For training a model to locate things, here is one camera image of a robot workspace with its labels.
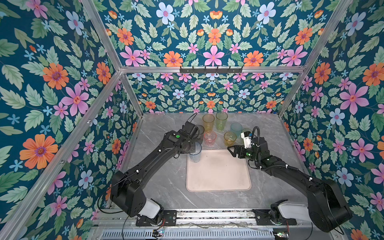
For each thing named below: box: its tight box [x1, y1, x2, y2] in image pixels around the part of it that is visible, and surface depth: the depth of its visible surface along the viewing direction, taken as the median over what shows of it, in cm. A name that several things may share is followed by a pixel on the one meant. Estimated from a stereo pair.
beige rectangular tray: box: [186, 149, 252, 193], surface depth 90 cm
